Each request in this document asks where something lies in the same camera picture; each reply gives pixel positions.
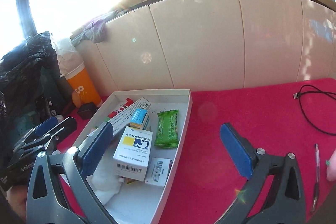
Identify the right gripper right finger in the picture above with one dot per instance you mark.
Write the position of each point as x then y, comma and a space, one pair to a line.
254, 168

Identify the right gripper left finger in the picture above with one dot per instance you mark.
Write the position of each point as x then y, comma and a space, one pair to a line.
81, 162

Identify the black power adapter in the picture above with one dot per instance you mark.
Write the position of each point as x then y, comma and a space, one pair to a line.
87, 110

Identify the white blue medicine box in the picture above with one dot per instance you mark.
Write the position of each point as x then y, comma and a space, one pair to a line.
132, 154

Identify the long white grey box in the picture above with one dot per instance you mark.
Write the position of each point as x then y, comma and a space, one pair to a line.
121, 120

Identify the small blue white box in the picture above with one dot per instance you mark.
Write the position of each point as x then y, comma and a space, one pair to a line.
140, 119

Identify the white barcode packet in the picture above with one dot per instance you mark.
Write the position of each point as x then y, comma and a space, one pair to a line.
158, 171

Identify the green snack packet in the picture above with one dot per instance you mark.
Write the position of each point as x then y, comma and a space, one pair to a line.
167, 130

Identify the person's left hand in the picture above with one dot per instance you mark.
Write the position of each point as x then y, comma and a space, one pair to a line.
17, 198

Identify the white shallow box tray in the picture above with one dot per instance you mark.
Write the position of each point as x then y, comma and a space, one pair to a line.
144, 202

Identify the orange fruit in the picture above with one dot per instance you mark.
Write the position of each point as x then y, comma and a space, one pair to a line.
76, 99

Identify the black pen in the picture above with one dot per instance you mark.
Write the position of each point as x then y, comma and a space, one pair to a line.
317, 178

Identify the orange paper cup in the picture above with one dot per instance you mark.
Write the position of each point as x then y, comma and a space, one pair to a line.
83, 86

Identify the black plastic bag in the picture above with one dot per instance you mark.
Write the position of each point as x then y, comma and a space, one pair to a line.
21, 72

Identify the grey cloth on sill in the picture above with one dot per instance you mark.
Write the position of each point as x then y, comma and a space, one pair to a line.
94, 30

